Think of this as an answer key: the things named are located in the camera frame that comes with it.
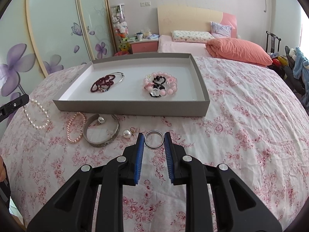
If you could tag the thin silver bangle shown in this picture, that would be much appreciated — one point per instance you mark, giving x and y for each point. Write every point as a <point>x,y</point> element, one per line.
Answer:
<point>116,77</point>

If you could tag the sliding glass floral wardrobe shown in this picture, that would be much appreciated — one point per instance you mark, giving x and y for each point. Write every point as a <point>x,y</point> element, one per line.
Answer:
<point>41,37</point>

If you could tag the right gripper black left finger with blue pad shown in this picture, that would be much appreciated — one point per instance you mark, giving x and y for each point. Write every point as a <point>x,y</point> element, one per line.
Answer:
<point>92,197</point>

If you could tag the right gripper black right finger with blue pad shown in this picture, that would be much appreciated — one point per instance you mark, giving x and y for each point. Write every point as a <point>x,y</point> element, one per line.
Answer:
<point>217,199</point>

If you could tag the red lined waste basket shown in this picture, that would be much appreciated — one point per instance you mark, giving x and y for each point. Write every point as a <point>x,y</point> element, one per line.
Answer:
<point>123,52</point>

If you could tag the blue plush garment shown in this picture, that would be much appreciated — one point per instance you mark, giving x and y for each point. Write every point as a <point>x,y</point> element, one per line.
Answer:
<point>301,66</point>

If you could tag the floral pink white bedsheet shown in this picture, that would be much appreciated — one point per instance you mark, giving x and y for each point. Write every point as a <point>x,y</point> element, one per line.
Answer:
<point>254,124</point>

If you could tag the white wall socket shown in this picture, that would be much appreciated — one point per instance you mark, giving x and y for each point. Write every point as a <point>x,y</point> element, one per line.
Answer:
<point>145,4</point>

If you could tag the clear tube of plush toys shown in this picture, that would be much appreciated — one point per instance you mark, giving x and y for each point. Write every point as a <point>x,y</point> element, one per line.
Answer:
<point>120,27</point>

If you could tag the pink bed with headboard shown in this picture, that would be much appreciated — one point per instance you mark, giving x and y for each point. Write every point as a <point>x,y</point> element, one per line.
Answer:
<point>184,29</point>

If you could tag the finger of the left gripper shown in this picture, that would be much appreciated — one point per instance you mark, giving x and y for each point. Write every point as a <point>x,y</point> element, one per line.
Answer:
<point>13,106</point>

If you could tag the dark wooden chair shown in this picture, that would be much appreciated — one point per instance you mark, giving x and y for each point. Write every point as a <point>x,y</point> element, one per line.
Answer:
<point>272,44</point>

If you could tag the lavender small pillow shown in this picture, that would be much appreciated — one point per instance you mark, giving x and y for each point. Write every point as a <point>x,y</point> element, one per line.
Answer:
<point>220,31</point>

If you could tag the person's left hand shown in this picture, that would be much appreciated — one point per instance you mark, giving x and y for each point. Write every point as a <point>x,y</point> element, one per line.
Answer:
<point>2,170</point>

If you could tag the grey white shallow box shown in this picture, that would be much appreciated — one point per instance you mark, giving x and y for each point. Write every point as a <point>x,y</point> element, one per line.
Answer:
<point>89,92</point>

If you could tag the silver engraved cuff bangle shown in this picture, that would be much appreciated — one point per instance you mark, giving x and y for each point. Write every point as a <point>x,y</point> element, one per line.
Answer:
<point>99,131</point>

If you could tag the pink cream nightstand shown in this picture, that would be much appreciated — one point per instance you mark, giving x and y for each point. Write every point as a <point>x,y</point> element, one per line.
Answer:
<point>145,45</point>

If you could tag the folded salmon quilt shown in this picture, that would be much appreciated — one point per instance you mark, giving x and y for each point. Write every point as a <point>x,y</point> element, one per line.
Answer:
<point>238,50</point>

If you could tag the floral white pillow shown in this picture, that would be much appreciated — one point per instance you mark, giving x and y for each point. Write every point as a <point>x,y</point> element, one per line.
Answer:
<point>191,36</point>

